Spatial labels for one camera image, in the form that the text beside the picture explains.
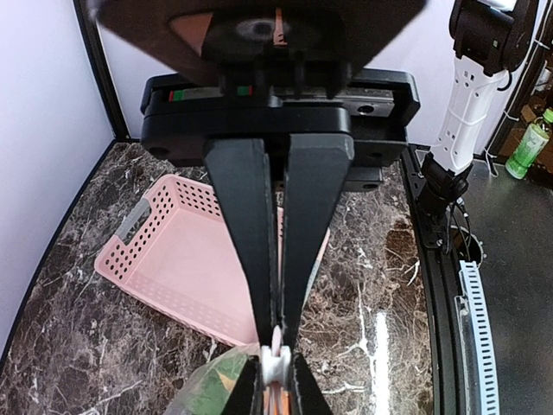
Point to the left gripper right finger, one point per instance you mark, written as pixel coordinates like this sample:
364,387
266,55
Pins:
306,397

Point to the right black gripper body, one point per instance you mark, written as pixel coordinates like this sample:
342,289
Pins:
374,109

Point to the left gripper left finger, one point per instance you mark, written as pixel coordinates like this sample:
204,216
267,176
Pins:
247,396

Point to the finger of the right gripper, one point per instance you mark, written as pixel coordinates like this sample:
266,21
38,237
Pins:
239,170
317,168

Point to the clear zip top bag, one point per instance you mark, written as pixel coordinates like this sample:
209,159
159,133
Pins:
210,386

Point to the pink plastic basket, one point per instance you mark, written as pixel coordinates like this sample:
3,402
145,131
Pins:
174,253

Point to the green drink bottle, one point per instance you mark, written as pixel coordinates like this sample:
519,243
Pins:
536,136

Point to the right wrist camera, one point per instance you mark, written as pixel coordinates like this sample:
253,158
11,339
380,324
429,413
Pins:
261,43

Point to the left black frame post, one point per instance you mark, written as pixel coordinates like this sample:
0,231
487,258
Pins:
101,73

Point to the black front rail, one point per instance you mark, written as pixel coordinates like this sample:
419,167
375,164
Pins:
441,286

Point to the white slotted cable duct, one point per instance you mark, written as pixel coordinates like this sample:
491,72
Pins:
479,369

